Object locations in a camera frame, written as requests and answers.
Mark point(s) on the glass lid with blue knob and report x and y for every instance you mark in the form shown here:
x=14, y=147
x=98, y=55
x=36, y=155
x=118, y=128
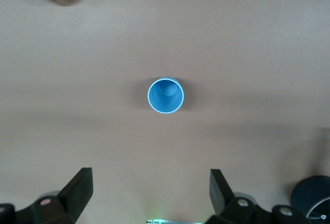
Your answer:
x=323, y=208

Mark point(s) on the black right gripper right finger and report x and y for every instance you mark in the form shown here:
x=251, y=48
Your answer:
x=219, y=195

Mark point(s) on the bright blue plastic cup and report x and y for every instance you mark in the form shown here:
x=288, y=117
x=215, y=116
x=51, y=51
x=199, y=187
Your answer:
x=165, y=103

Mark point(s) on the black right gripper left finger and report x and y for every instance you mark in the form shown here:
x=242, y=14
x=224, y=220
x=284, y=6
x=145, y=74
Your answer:
x=77, y=190

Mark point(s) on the brown tablecloth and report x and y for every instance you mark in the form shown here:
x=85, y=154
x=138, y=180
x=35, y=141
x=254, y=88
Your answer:
x=165, y=41

